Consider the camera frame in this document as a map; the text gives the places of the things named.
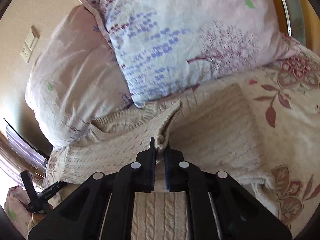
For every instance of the beige cable-knit sweater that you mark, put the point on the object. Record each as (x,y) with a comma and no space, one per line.
(214,130)

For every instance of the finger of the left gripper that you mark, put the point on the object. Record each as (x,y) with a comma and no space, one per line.
(28,184)

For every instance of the pink floral pillow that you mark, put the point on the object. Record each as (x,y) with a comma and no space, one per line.
(75,79)

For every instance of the wall switch plate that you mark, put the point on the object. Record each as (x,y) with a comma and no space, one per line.
(29,44)

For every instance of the blue floral pillow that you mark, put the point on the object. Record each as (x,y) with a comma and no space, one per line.
(166,46)

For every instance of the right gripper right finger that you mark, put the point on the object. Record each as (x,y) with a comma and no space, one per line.
(218,207)

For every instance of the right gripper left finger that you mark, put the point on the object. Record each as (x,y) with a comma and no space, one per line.
(102,206)

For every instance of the floral bed quilt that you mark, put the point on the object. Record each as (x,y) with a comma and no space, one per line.
(284,100)

